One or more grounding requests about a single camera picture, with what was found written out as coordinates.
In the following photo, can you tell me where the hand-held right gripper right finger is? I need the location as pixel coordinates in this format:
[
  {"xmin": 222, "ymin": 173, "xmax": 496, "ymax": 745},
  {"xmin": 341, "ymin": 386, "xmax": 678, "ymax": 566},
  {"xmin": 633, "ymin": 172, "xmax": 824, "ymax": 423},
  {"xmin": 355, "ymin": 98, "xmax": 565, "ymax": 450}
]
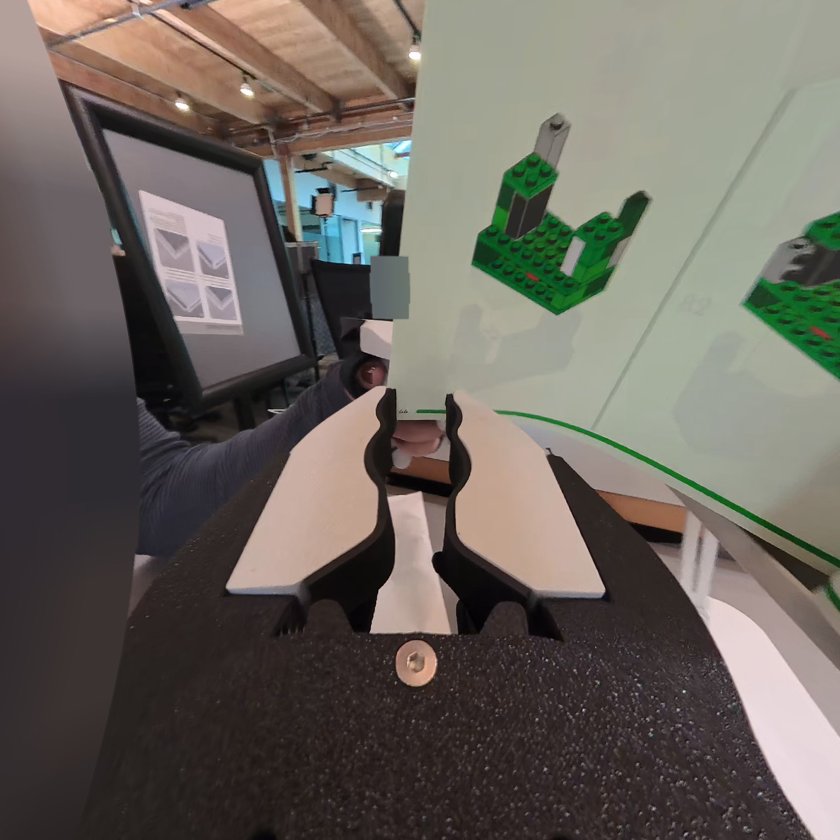
[{"xmin": 432, "ymin": 391, "xmax": 607, "ymax": 635}]

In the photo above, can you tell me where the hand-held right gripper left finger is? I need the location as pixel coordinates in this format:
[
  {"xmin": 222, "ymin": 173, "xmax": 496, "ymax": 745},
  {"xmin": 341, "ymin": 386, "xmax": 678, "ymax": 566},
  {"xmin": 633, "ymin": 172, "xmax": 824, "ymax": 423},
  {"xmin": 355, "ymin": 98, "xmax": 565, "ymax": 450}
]
[{"xmin": 226, "ymin": 386, "xmax": 399, "ymax": 634}]

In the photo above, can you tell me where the white paper sheet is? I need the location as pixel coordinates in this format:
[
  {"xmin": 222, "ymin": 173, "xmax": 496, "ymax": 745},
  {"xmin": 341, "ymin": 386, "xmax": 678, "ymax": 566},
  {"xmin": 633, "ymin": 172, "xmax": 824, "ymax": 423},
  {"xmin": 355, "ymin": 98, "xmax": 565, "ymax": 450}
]
[{"xmin": 369, "ymin": 492, "xmax": 455, "ymax": 635}]

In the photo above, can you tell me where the green brick instruction booklet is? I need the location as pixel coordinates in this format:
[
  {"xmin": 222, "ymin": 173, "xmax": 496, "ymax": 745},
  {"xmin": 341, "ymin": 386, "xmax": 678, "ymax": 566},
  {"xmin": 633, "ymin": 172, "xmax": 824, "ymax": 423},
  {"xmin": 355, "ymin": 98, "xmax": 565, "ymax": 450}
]
[{"xmin": 387, "ymin": 0, "xmax": 840, "ymax": 572}]

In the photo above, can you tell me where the person's left forearm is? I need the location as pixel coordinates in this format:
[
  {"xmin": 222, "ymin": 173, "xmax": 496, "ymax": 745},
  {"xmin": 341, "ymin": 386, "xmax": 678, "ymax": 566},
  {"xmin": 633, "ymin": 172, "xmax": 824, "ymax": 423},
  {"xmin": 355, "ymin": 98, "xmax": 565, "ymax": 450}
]
[{"xmin": 136, "ymin": 364, "xmax": 355, "ymax": 559}]

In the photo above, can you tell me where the light grey desk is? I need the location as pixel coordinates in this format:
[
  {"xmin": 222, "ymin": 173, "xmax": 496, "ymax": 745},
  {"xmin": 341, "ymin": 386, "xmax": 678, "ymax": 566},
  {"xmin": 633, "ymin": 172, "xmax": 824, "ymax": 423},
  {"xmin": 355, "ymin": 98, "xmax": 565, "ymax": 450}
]
[{"xmin": 134, "ymin": 486, "xmax": 746, "ymax": 634}]

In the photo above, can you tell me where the person's left hand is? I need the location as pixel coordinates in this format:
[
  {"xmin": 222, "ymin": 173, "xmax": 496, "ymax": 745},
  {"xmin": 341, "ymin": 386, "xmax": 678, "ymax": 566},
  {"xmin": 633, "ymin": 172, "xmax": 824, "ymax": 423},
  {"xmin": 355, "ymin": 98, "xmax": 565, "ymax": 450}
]
[{"xmin": 392, "ymin": 421, "xmax": 451, "ymax": 468}]

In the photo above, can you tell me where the black mesh office chair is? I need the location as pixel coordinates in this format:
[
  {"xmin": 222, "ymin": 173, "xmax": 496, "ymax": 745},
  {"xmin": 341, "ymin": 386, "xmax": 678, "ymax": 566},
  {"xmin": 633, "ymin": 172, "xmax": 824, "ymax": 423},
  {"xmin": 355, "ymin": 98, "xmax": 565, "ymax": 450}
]
[{"xmin": 308, "ymin": 258, "xmax": 395, "ymax": 362}]

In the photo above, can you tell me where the white printed sheet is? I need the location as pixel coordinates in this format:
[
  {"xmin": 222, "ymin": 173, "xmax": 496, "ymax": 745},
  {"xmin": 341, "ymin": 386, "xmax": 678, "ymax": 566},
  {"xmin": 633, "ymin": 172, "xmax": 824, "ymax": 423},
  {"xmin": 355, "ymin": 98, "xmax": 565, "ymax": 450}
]
[{"xmin": 138, "ymin": 189, "xmax": 245, "ymax": 337}]

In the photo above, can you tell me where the black framed display board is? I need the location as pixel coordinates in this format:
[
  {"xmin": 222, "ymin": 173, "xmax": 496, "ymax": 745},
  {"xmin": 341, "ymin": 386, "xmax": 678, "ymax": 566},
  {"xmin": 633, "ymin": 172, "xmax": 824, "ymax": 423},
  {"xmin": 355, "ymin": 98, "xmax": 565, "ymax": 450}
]
[{"xmin": 62, "ymin": 82, "xmax": 322, "ymax": 431}]

